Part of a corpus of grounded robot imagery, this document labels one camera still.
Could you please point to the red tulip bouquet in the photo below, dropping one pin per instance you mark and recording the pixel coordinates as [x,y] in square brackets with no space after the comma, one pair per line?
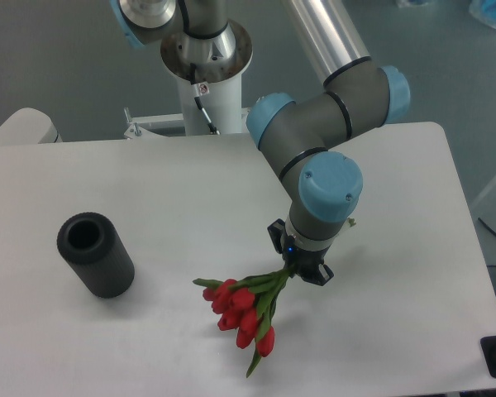
[247,306]

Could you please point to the white chair back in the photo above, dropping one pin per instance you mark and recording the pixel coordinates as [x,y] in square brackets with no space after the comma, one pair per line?
[28,126]

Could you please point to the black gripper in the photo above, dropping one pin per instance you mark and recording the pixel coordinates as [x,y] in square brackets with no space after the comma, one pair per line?
[308,265]

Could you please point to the white metal base frame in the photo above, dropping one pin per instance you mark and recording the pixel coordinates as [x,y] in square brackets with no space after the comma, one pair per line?
[150,126]

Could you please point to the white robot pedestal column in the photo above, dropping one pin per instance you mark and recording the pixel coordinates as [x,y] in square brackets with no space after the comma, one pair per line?
[208,73]

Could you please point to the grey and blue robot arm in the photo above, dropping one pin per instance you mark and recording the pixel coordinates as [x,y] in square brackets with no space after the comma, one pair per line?
[298,140]

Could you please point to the black ribbed cylindrical vase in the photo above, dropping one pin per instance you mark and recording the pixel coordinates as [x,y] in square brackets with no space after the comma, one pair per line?
[91,246]

